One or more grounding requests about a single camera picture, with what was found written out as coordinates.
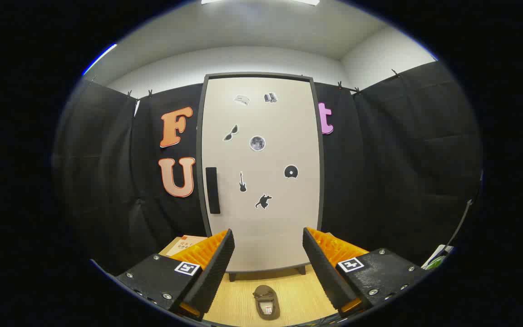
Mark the black door handle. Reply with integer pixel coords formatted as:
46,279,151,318
205,167,221,214

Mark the black cable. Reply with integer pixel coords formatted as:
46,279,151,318
445,198,474,248

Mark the dark grey shoe cabinet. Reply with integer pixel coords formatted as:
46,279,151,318
197,73,326,282

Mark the brown fuzzy shoe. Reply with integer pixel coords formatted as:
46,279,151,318
252,285,281,321

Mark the white sheet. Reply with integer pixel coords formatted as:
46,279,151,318
421,244,455,268

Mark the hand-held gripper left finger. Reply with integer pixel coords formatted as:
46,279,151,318
115,228,236,321

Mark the black backdrop cloth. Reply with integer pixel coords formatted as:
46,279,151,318
53,60,482,277

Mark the beige orange cover book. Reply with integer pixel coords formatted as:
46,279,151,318
159,235,207,258

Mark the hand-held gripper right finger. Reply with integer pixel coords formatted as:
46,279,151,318
302,227,428,319

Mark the beige shoe cabinet door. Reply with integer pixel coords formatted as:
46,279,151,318
201,76,322,273

